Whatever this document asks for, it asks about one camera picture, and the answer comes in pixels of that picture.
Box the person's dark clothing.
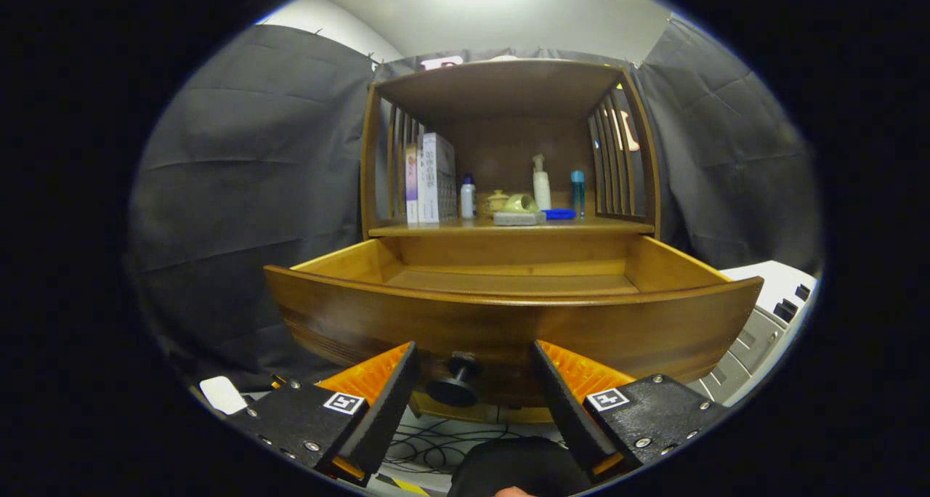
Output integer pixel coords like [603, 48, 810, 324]
[447, 437, 593, 497]

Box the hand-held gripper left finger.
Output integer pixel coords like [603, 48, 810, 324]
[222, 341, 420, 488]

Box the thin purple book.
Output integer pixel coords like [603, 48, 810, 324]
[405, 143, 424, 225]

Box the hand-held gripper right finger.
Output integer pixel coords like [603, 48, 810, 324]
[532, 339, 729, 485]

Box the brown wooden countertop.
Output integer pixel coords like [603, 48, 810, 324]
[367, 215, 655, 238]

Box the white pump bottle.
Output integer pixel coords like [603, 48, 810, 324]
[532, 154, 552, 211]

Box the tangle of black cables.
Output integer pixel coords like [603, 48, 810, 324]
[381, 406, 567, 476]

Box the brown wooden drawer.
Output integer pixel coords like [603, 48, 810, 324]
[263, 234, 765, 411]

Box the white grey side cabinet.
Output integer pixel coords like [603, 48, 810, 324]
[687, 261, 818, 407]

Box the green handled scrub brush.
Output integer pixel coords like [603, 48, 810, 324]
[493, 193, 547, 227]

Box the thick white patterned book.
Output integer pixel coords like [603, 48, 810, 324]
[421, 132, 458, 224]

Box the white flat object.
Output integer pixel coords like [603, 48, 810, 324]
[200, 376, 248, 416]

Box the brown wooden cabinet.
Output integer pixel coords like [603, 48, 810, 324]
[360, 59, 662, 425]

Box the black backdrop cloth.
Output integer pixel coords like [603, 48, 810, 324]
[127, 14, 825, 392]

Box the black round drawer knob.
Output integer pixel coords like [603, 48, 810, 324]
[425, 350, 482, 408]

